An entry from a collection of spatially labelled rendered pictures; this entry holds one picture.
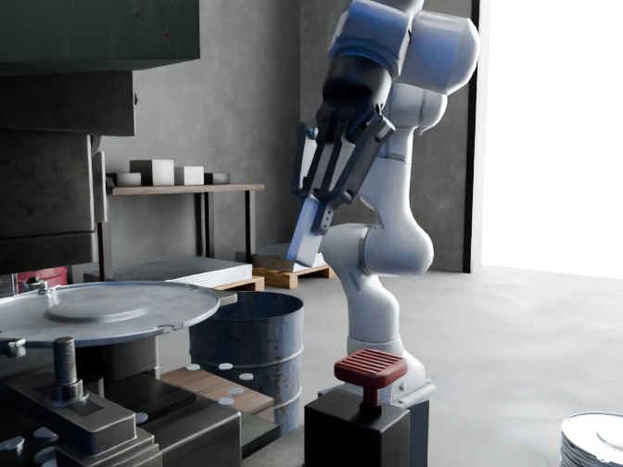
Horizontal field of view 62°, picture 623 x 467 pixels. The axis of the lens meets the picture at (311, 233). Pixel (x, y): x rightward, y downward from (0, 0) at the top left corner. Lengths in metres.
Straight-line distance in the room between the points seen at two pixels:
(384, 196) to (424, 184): 4.23
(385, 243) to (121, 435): 0.74
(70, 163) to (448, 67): 0.46
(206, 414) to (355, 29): 0.43
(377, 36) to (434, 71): 0.15
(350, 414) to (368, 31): 0.40
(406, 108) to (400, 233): 0.25
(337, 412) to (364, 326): 0.59
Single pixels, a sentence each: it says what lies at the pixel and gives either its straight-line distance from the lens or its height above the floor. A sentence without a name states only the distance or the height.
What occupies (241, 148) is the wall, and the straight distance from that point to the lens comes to 5.49.
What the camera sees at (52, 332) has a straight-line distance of 0.63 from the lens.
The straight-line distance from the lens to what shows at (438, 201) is 5.29.
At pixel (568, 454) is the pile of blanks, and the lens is 1.57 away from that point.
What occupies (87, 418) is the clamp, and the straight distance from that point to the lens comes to 0.48.
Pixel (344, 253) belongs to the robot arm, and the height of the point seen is 0.78.
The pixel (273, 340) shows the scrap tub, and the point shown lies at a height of 0.40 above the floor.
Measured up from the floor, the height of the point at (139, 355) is 0.73.
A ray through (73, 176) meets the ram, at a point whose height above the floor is 0.95.
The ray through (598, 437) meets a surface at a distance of 1.60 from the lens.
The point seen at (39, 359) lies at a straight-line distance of 0.60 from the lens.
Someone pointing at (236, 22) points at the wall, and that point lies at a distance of 5.65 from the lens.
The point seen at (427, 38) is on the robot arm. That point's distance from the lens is 0.72.
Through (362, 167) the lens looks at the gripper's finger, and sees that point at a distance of 0.56.
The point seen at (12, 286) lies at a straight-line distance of 0.63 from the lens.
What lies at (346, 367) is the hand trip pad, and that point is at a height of 0.76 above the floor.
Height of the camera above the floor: 0.95
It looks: 7 degrees down
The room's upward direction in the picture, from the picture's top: straight up
